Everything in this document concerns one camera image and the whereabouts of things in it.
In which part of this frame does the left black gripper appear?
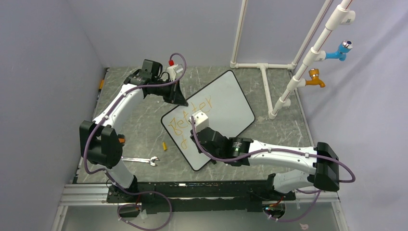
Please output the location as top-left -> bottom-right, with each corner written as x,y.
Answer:
152,78 -> 188,106

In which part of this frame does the white whiteboard black frame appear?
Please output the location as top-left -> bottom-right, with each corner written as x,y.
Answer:
161,70 -> 255,171

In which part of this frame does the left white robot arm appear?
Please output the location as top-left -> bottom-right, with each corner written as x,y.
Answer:
79,59 -> 188,202

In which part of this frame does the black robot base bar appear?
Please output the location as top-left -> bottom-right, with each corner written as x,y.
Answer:
106,180 -> 296,214

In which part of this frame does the silver open-end wrench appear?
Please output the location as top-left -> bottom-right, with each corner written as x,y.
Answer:
121,156 -> 160,167

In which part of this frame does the black orange hex key set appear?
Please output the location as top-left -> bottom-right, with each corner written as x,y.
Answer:
118,134 -> 126,144

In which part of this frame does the orange-tipped tool at edge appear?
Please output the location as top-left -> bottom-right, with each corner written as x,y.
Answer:
97,67 -> 109,98

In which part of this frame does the orange brass faucet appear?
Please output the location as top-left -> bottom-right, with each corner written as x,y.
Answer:
305,68 -> 326,88

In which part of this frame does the blue faucet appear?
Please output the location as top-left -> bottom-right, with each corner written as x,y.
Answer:
325,40 -> 353,61

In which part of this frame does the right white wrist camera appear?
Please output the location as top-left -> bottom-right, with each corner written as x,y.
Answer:
189,110 -> 209,133

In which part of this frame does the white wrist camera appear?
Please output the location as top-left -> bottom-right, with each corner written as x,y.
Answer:
166,60 -> 184,81
189,110 -> 209,133

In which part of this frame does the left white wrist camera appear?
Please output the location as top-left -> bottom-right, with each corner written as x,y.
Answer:
166,60 -> 184,81

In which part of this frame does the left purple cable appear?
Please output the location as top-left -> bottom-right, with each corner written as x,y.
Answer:
82,52 -> 188,231

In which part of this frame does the purple cable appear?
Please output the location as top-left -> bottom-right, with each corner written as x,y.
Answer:
82,52 -> 188,231
190,115 -> 357,223

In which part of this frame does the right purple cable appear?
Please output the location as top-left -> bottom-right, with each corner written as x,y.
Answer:
190,115 -> 357,223

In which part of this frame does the white pvc pipe frame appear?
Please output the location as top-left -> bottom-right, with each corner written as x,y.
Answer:
230,0 -> 356,120

